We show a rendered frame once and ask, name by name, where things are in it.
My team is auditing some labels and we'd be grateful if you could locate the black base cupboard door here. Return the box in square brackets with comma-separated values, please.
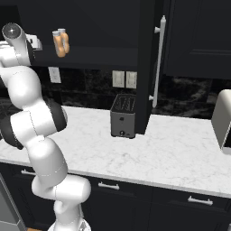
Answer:
[80, 189, 152, 231]
[8, 177, 58, 231]
[147, 202, 231, 231]

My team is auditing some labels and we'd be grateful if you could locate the white drawer handle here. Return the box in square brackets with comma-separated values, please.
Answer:
[97, 180, 121, 191]
[20, 169, 37, 177]
[187, 195, 214, 207]

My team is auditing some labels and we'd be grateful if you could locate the white long cabinet door handle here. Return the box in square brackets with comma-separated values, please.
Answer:
[148, 14, 167, 109]

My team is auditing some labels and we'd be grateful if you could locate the orange shaker with grey cap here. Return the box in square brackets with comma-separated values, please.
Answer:
[57, 28, 71, 55]

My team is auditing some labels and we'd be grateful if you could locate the black open wall cabinet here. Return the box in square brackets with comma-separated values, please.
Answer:
[0, 0, 143, 72]

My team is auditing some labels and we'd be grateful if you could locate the orange bottle with grey cap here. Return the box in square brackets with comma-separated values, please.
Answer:
[51, 30, 67, 59]

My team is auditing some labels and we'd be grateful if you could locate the dark grey toaster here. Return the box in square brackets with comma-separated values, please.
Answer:
[109, 93, 137, 140]

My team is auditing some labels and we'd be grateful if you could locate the black drawer front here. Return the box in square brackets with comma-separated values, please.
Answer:
[0, 162, 42, 189]
[85, 176, 153, 200]
[151, 186, 231, 214]

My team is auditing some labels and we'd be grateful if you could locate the white wall outlet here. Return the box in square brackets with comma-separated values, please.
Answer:
[48, 66, 62, 85]
[125, 70, 138, 90]
[112, 69, 126, 89]

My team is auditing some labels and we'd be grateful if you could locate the open black cabinet door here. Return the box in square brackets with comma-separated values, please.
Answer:
[134, 0, 165, 135]

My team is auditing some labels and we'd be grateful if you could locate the black closed wall cabinet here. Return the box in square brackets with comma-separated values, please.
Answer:
[162, 0, 231, 80]

